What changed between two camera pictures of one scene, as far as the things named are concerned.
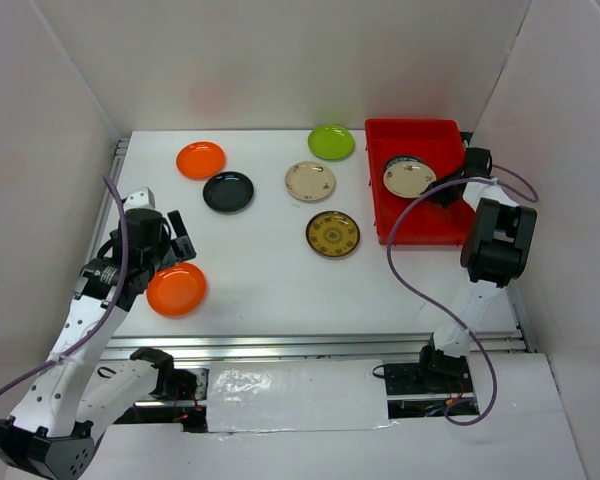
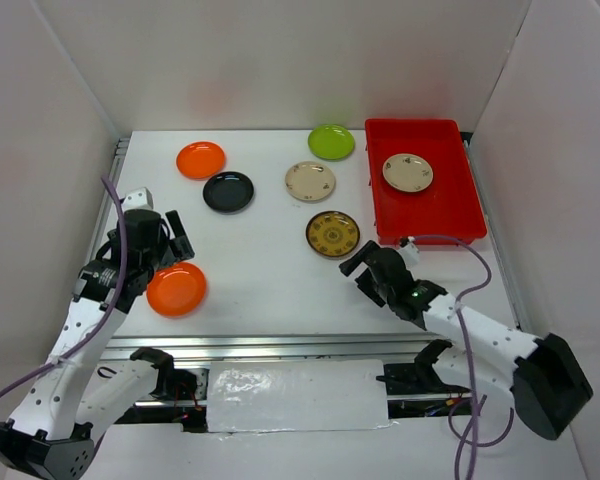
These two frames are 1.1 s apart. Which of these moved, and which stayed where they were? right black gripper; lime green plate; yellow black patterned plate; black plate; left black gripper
Moved: right black gripper
Stayed: yellow black patterned plate; left black gripper; lime green plate; black plate
